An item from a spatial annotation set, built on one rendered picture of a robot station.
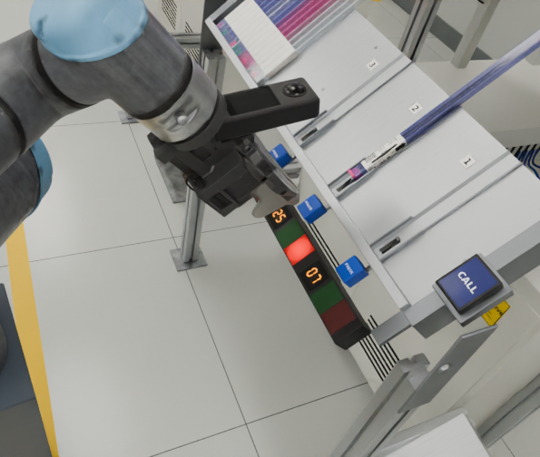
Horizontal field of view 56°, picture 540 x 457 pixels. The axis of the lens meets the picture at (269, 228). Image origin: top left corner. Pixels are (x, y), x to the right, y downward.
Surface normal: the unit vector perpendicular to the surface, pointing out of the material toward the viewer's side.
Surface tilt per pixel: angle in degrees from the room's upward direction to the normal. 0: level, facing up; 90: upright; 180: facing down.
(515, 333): 90
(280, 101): 13
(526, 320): 90
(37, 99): 65
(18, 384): 0
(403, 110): 43
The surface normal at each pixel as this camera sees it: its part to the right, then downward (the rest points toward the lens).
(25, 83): 0.74, -0.36
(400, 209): -0.47, -0.40
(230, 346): 0.19, -0.69
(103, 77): -0.04, 0.90
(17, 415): 0.49, 0.69
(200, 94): 0.82, 0.14
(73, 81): -0.18, 0.74
